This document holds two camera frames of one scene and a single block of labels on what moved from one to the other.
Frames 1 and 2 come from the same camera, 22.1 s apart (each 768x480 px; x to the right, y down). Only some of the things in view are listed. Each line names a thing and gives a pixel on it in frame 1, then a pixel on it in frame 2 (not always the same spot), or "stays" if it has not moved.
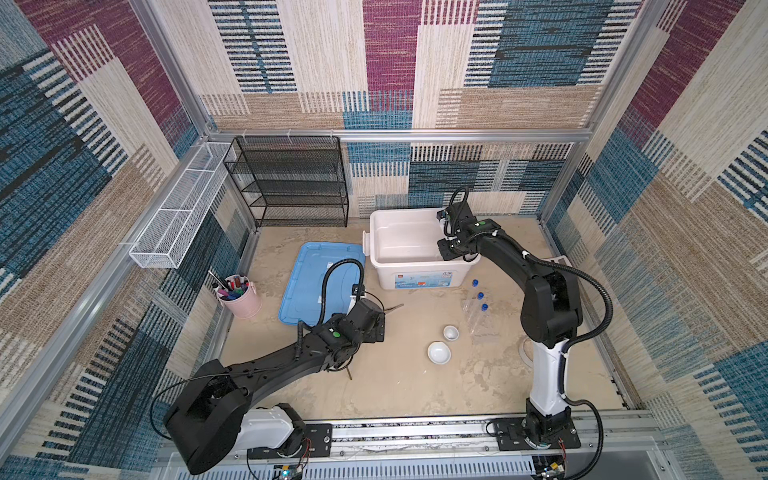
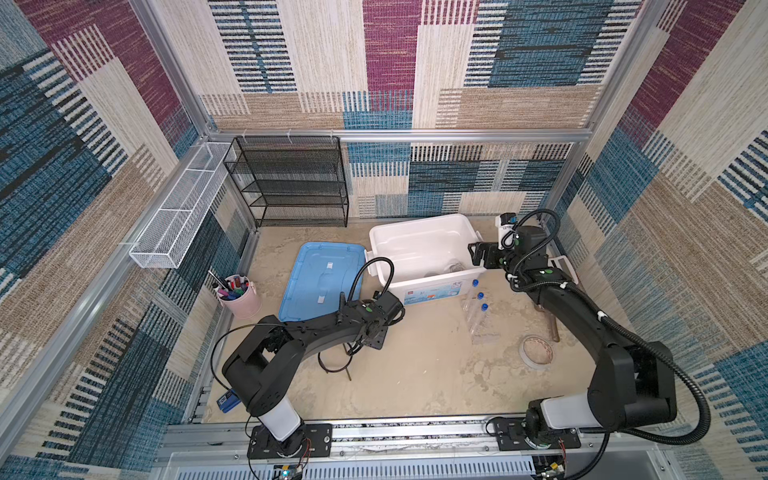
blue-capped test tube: [484, 310] stays
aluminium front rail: [613, 447] stays
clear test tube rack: [483, 319] stays
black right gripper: [447, 253] → [490, 248]
